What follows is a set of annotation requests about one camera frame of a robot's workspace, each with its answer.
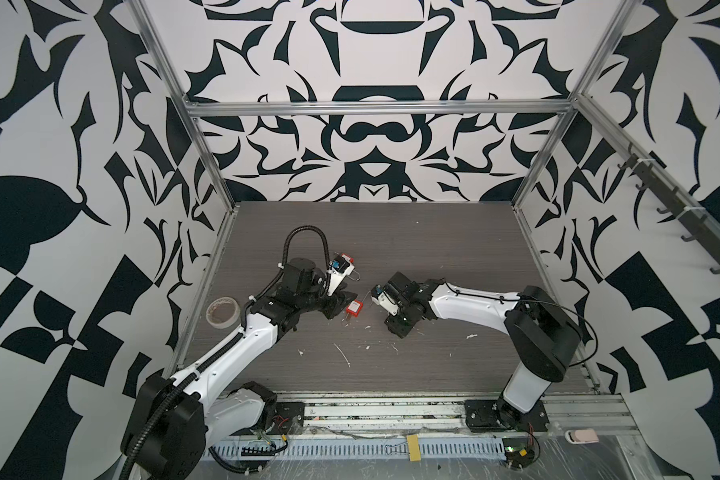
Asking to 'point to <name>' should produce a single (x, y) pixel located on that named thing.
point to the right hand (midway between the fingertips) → (395, 320)
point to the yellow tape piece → (413, 443)
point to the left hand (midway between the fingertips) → (350, 283)
